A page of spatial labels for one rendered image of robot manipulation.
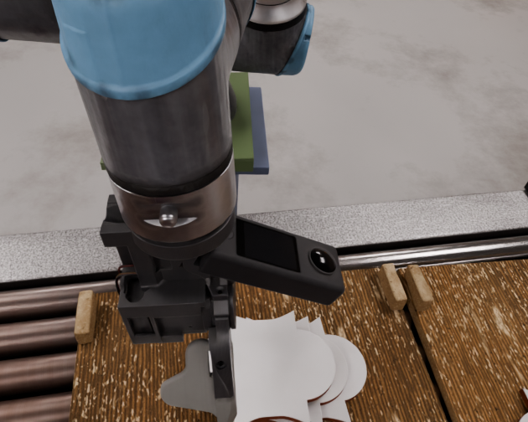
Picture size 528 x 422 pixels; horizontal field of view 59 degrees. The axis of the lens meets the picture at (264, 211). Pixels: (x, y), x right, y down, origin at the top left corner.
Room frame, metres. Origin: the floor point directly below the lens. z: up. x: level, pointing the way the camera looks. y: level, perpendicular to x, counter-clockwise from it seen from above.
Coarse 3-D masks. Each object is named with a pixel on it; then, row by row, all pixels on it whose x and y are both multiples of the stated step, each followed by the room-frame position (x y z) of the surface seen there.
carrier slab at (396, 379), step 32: (256, 288) 0.34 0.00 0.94; (352, 288) 0.36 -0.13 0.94; (96, 320) 0.27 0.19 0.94; (352, 320) 0.31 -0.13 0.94; (384, 320) 0.31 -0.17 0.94; (96, 352) 0.23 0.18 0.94; (128, 352) 0.24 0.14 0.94; (160, 352) 0.24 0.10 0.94; (384, 352) 0.27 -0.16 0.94; (416, 352) 0.27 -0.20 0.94; (96, 384) 0.19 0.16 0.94; (128, 384) 0.20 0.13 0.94; (160, 384) 0.20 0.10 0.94; (384, 384) 0.23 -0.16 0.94; (416, 384) 0.23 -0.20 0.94; (96, 416) 0.16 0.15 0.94; (128, 416) 0.16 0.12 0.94; (160, 416) 0.17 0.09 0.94; (192, 416) 0.17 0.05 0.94; (352, 416) 0.19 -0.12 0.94; (384, 416) 0.19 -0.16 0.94; (416, 416) 0.20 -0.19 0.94
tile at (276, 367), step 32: (256, 320) 0.27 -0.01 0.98; (288, 320) 0.28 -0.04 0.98; (256, 352) 0.23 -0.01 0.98; (288, 352) 0.24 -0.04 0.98; (320, 352) 0.24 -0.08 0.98; (256, 384) 0.20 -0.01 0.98; (288, 384) 0.20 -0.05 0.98; (320, 384) 0.20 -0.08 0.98; (256, 416) 0.16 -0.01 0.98; (288, 416) 0.17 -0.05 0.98
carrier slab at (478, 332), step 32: (448, 288) 0.37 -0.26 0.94; (480, 288) 0.38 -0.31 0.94; (512, 288) 0.39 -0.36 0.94; (416, 320) 0.32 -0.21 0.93; (448, 320) 0.32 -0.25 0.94; (480, 320) 0.33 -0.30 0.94; (512, 320) 0.33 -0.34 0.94; (448, 352) 0.28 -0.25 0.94; (480, 352) 0.28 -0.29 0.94; (512, 352) 0.29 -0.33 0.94; (448, 384) 0.24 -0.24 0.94; (480, 384) 0.24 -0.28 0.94; (512, 384) 0.25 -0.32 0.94; (480, 416) 0.20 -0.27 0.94; (512, 416) 0.21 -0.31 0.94
